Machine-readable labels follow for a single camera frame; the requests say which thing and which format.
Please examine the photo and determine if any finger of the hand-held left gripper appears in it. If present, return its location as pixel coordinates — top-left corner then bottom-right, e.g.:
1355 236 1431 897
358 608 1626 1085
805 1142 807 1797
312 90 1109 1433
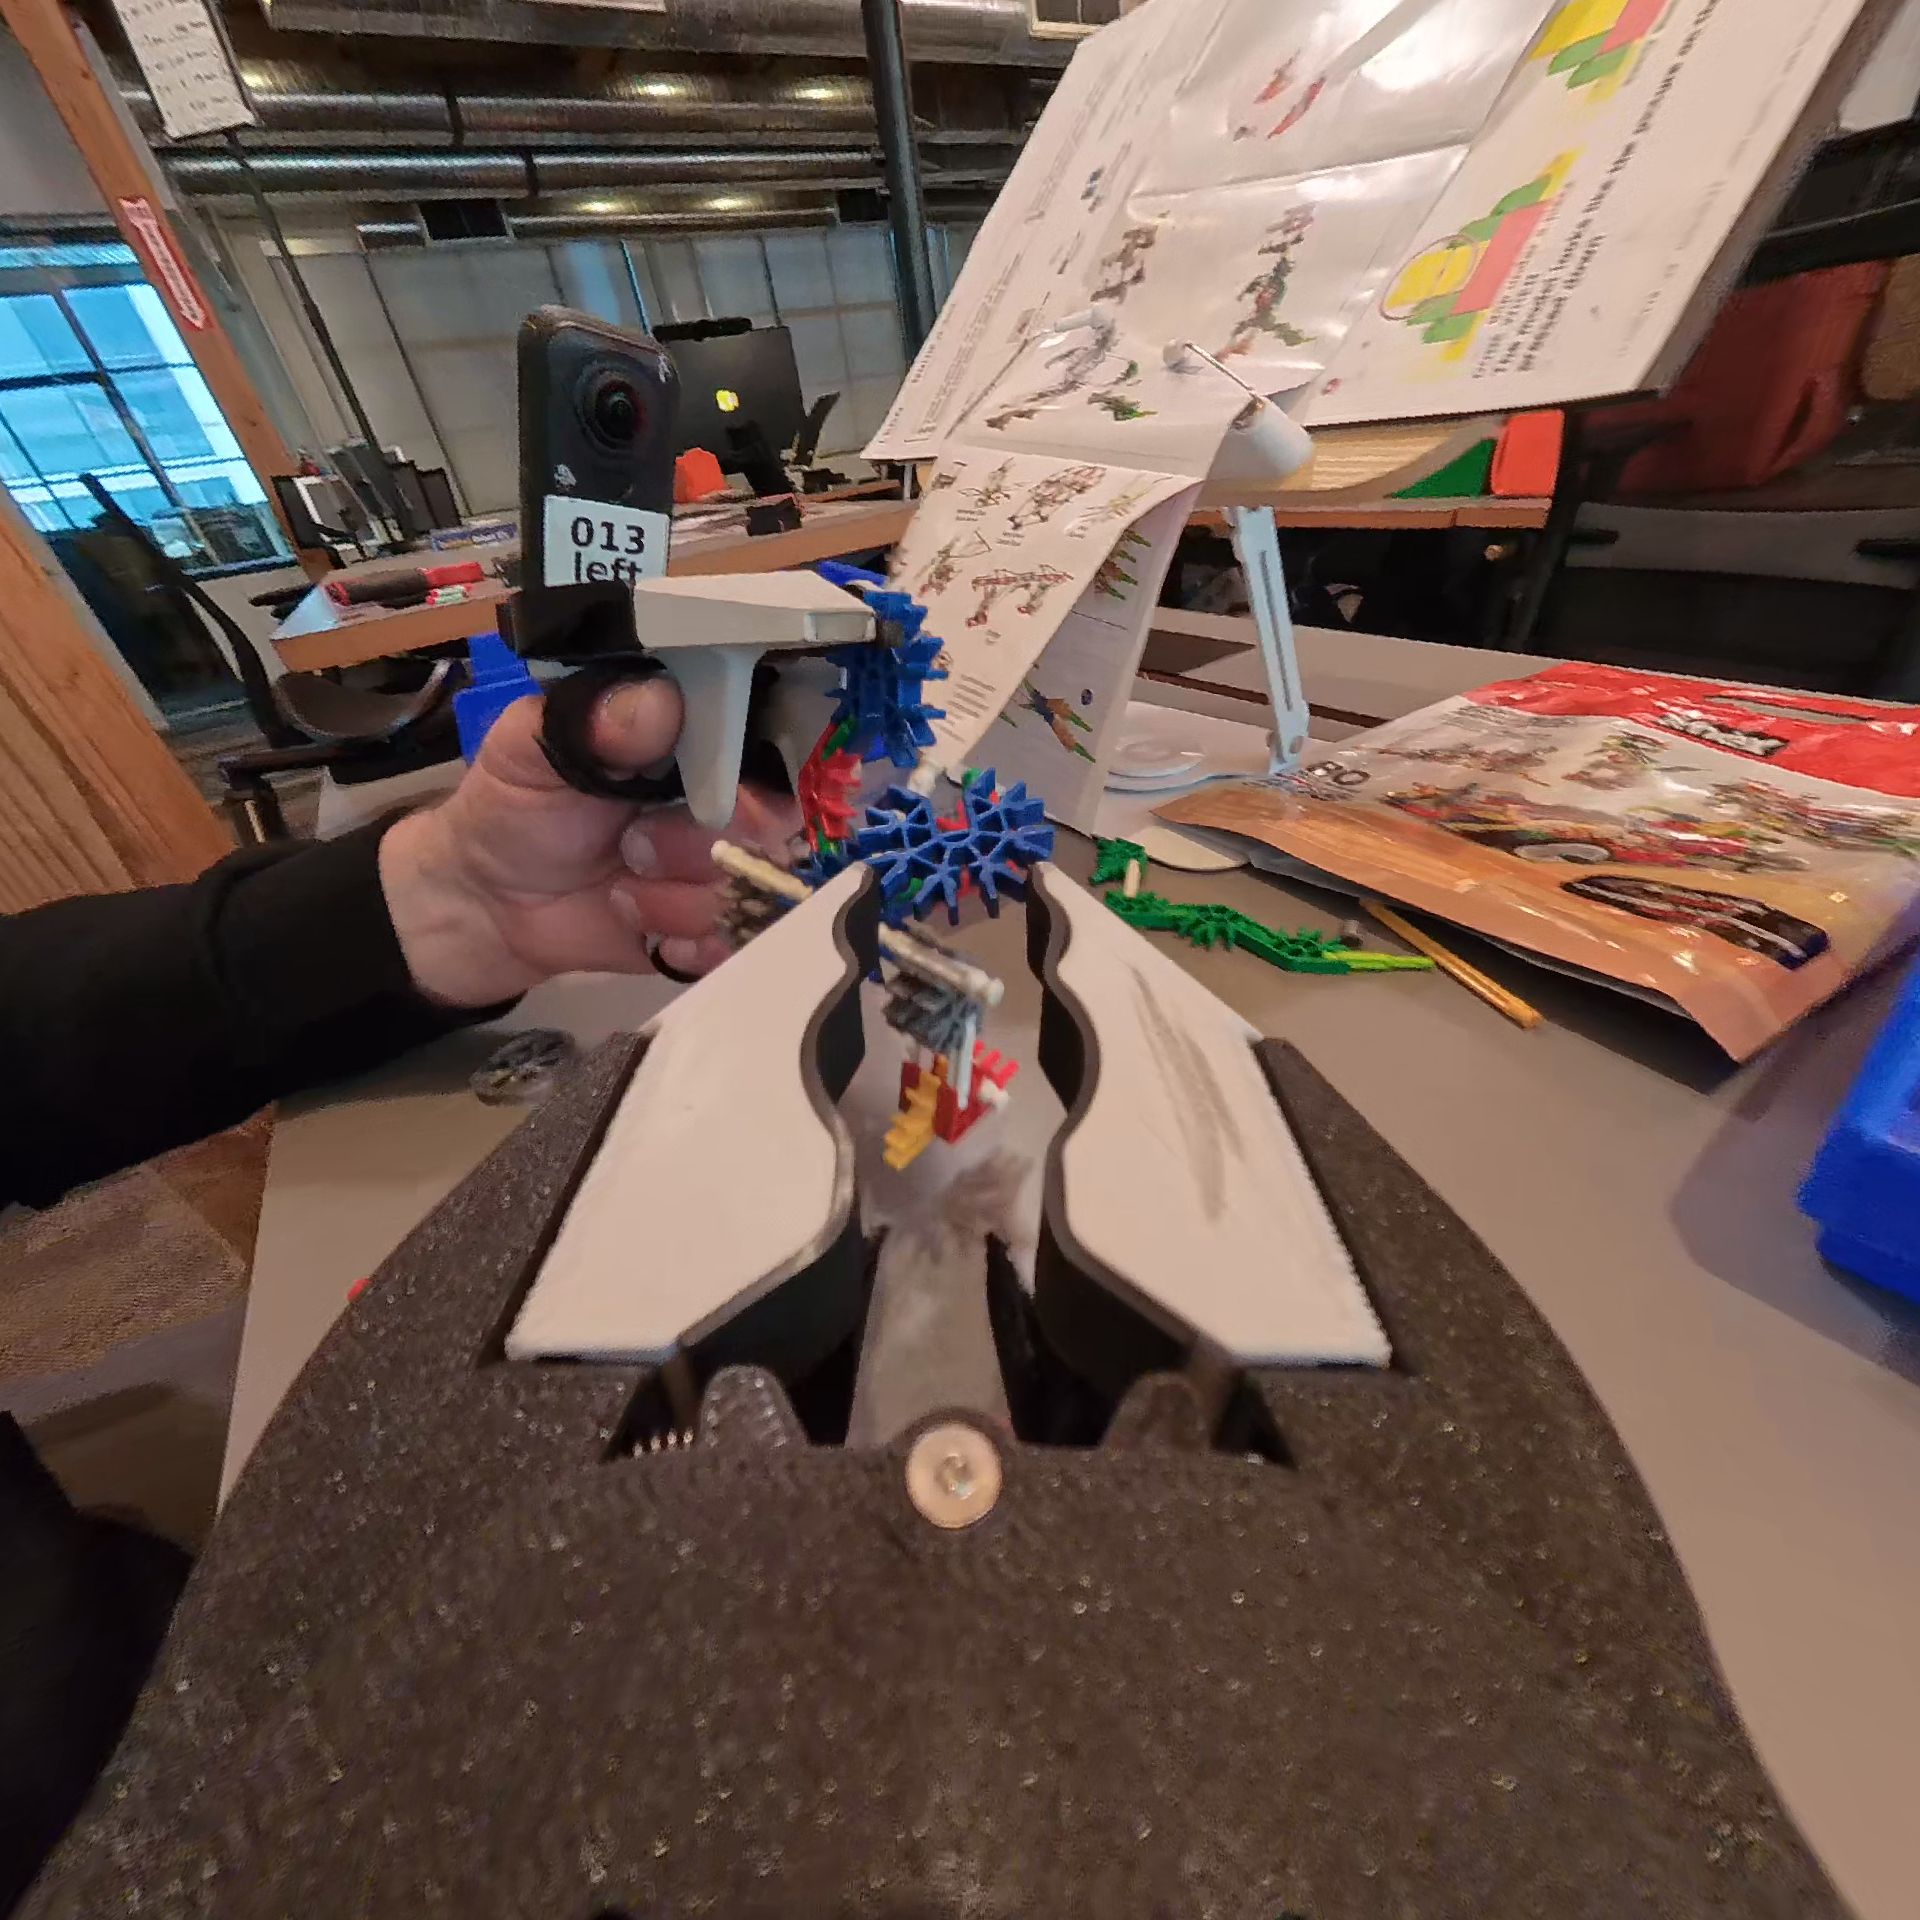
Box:
631 571 888 652

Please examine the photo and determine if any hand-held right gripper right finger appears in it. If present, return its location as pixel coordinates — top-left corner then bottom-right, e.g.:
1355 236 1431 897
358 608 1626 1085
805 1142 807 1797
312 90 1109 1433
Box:
1025 864 1393 1373

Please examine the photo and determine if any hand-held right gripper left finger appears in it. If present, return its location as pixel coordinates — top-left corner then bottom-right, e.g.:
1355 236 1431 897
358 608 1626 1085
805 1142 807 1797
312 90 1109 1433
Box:
505 864 884 1371

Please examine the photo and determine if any blue snowflake connector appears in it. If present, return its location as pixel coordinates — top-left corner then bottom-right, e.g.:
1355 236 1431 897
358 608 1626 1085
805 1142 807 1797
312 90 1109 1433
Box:
818 585 948 764

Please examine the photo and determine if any colourful construction toy model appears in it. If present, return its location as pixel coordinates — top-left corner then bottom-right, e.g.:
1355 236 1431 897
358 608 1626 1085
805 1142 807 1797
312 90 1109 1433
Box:
709 585 1056 1178

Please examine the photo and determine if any person's left forearm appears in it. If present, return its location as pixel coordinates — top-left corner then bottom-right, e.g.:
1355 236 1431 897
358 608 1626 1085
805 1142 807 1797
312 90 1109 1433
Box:
0 820 522 1208

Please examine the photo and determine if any person's left hand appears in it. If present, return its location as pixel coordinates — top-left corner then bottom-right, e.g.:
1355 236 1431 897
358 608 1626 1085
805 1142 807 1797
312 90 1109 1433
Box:
380 679 821 1009

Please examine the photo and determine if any black monitor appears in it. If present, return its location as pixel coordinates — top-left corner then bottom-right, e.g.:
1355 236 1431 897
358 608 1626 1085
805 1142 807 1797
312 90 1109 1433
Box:
657 317 815 496

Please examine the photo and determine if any grey spoked pulley wheel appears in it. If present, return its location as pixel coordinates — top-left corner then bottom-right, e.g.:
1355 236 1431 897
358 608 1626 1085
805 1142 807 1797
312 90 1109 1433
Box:
470 1032 582 1104

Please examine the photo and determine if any long wooden table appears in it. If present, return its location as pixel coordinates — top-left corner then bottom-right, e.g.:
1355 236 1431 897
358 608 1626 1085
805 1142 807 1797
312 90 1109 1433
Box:
266 496 915 672

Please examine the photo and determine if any long yellow rod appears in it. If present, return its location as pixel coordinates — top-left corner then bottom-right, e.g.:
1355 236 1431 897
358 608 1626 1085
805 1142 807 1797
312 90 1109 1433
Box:
1362 897 1548 1032

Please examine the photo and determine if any black office chair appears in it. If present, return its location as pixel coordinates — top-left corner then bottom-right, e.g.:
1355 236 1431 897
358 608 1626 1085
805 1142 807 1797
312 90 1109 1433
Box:
82 472 466 843

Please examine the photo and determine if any white instruction booklet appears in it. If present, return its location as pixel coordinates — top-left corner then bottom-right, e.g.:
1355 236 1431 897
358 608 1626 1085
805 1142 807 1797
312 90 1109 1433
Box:
961 602 1158 834

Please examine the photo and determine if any dark metal column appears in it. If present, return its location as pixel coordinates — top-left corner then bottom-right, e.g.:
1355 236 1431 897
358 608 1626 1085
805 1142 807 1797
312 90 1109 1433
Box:
864 0 938 364

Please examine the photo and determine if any white foam board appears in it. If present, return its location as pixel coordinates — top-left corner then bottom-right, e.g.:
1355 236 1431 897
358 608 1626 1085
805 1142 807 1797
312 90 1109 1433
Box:
1100 719 1254 875

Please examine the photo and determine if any narrow red sign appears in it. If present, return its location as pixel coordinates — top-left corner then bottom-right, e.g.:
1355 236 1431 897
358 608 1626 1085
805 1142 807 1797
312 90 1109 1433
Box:
120 197 204 325

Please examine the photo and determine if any brown plastic bag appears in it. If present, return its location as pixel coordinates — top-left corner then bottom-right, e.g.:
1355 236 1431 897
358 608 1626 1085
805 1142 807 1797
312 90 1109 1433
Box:
1158 660 1920 1065

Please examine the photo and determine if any white metal stand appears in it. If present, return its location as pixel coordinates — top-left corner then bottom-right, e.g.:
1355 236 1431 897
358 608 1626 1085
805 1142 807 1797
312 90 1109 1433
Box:
1162 342 1324 781

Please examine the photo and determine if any white paper sign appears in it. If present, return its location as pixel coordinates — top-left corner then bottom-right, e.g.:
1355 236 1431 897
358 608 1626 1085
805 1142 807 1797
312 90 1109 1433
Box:
109 0 260 142

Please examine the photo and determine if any wooden pillar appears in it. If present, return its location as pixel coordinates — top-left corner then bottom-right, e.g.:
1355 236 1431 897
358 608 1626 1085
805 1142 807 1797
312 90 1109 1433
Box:
0 510 230 904

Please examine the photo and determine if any brick building instruction sheet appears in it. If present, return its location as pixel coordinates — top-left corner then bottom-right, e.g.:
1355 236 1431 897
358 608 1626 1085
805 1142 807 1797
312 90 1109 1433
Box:
864 0 1868 461

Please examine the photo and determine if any red handled tool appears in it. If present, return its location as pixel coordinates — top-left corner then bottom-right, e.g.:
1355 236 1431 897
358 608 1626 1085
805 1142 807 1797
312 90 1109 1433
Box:
329 560 491 612

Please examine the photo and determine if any green connector chain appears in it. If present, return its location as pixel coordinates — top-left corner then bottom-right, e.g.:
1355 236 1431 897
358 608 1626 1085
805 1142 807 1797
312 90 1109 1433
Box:
1093 841 1435 976

